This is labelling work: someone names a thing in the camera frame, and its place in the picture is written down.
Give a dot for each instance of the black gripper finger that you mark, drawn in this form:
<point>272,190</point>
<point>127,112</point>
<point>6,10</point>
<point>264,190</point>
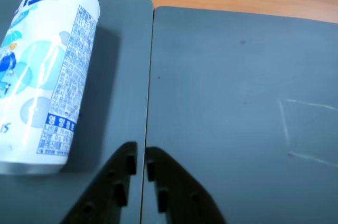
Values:
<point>104,192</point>
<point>182,197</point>

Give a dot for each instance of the white blue drink can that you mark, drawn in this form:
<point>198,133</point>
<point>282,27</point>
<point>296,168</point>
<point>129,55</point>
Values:
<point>47,76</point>

